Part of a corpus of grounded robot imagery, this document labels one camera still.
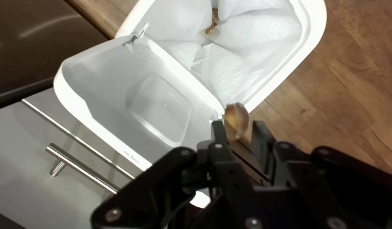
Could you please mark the white bin liner bag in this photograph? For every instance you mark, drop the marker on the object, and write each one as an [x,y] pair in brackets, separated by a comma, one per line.
[229,45]

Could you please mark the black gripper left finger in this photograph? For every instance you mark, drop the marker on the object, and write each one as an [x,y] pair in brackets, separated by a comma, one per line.
[201,188]

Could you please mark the white bin lid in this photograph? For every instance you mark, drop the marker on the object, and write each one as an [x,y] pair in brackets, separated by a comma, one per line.
[134,96]

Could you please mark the white trash bin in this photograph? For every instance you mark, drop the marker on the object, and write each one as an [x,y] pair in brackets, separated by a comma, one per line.
[312,15]

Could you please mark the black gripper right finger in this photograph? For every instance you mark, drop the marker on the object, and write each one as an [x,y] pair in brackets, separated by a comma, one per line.
[340,190]

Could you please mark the small paper ball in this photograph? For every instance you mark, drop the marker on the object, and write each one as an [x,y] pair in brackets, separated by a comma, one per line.
[236,121]

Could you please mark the white lower cabinets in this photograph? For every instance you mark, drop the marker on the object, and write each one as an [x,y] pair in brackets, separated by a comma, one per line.
[36,190]

